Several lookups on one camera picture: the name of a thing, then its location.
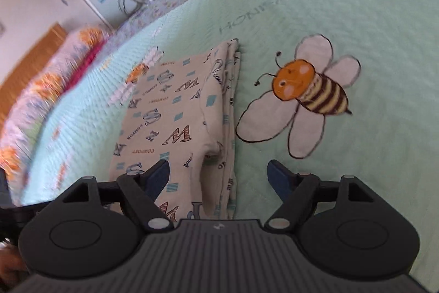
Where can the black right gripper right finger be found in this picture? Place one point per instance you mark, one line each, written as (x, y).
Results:
(343, 227)

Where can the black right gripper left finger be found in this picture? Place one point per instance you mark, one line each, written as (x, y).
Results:
(92, 227)

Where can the cream letter-print garment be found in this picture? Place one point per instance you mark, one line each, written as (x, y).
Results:
(182, 111)

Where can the person's left hand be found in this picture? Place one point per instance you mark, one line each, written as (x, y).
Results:
(12, 268)

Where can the floral rolled duvet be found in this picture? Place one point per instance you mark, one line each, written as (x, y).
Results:
(28, 112)

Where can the wooden headboard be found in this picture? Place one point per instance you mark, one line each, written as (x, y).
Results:
(30, 65)

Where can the red pillow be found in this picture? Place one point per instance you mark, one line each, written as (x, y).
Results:
(84, 66)

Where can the mint bee-print quilt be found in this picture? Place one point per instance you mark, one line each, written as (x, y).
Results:
(329, 87)

